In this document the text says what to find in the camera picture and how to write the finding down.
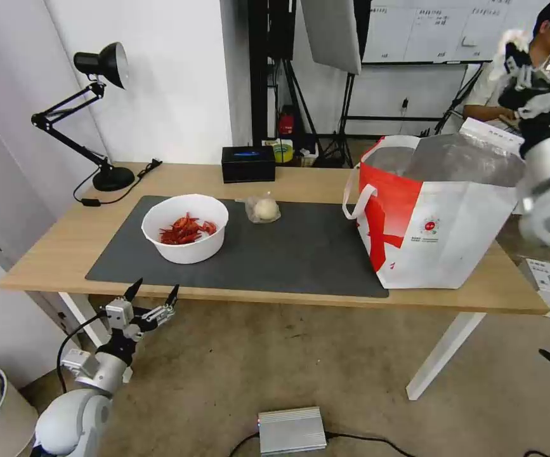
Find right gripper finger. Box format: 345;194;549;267
502;41;537;92

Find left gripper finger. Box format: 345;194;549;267
112;277;143;305
134;284;181;333

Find bun in clear plastic bag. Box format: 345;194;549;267
244;190;282;225

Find red and white takeout bag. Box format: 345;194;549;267
342;133;528;290

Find person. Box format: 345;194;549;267
462;0;550;126

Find white box with black print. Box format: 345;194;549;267
459;116;526;154

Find white round bowl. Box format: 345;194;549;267
141;194;230;265

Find red crayfish shells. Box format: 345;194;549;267
158;212;218;246

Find whiteboard with stand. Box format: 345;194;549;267
339;0;549;140

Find black desk lamp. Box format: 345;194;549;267
30;41;136;193

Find dark grey desk mat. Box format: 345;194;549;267
85;195;390;300

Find black tissue box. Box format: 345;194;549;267
221;145;277;183

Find wooden table with white legs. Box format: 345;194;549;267
0;161;550;401

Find silver power supply box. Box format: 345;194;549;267
257;406;329;455

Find grey softbox panel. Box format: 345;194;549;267
299;0;363;76

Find yellow green tape roll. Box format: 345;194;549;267
272;138;295;164

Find black light stand tripod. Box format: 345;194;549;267
320;71;357;168

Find red fire extinguisher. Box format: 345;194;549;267
278;110;298;138

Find black metal rack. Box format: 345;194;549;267
247;0;298;149

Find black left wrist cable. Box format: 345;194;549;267
56;312;114;394

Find black lamp power cable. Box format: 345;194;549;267
72;159;163;208

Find black power supply cable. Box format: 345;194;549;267
229;430;421;457

